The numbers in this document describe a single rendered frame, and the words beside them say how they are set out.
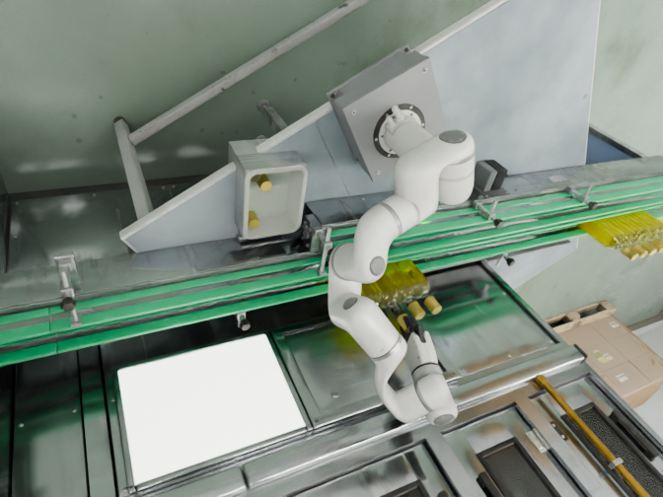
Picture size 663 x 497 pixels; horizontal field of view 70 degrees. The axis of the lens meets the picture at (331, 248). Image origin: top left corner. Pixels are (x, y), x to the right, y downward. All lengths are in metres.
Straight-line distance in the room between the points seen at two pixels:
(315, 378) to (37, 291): 0.73
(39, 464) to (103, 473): 0.14
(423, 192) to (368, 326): 0.30
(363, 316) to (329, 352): 0.43
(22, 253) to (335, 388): 1.10
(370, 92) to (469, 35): 0.38
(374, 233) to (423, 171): 0.16
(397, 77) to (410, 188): 0.37
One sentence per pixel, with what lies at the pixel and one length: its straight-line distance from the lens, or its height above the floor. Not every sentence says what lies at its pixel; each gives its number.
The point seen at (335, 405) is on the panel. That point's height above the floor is 1.28.
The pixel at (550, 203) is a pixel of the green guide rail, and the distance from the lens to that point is 1.90.
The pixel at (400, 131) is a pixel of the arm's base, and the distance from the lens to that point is 1.26.
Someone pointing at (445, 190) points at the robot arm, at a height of 1.16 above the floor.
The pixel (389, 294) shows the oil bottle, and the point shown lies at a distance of 1.40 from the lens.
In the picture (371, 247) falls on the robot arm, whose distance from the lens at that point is 0.95.
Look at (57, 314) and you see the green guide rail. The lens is 1.32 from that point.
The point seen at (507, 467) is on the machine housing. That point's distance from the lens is 1.43.
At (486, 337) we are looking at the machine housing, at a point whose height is 1.20.
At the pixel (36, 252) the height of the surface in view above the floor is 0.43.
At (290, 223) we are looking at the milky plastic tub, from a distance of 1.41.
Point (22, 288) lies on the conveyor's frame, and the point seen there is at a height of 0.82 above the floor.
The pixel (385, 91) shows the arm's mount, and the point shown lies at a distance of 1.27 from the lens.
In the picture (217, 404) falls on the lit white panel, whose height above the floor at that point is 1.18.
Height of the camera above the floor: 1.84
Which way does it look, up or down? 42 degrees down
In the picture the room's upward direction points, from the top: 146 degrees clockwise
